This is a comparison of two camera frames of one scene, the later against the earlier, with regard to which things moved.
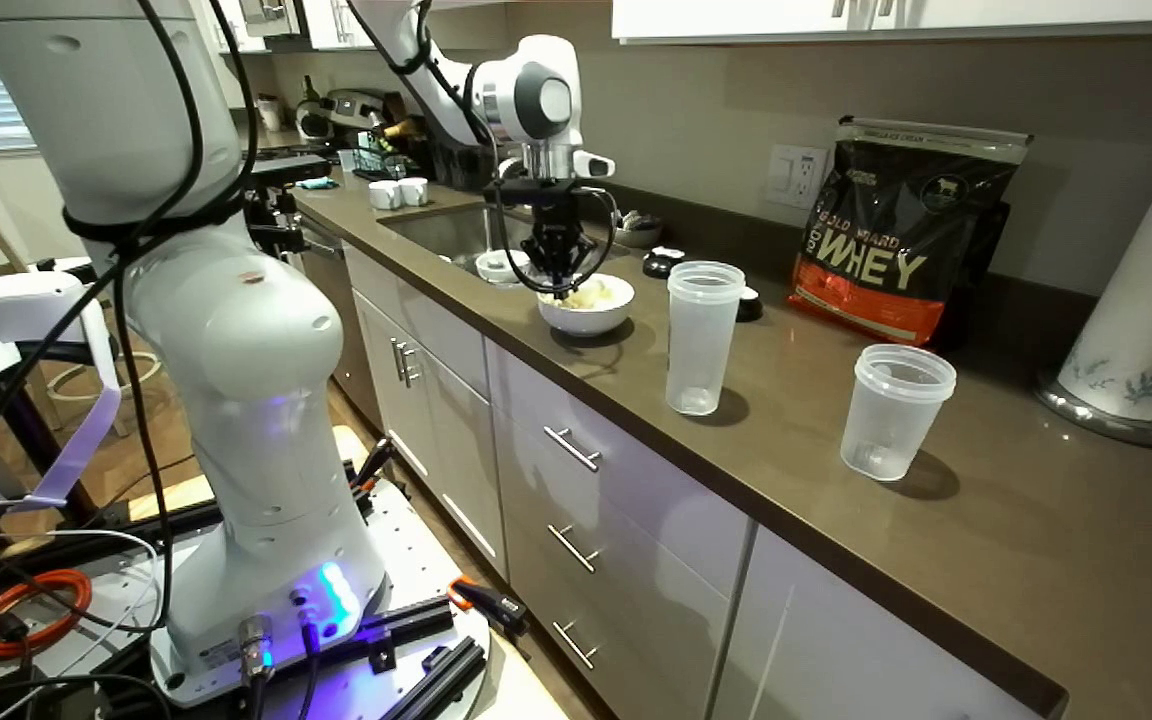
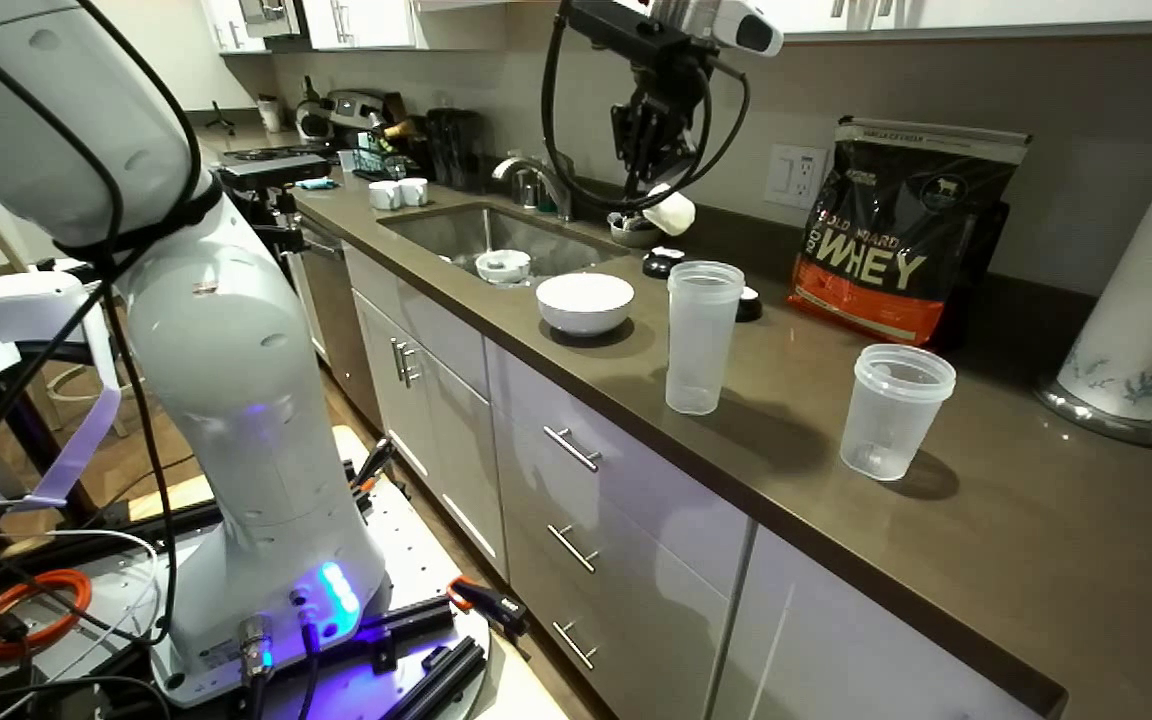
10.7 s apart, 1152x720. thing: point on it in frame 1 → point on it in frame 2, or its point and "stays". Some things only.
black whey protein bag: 906,227 stays
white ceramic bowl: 598,302 stays
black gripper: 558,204 → 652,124
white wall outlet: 793,173 stays
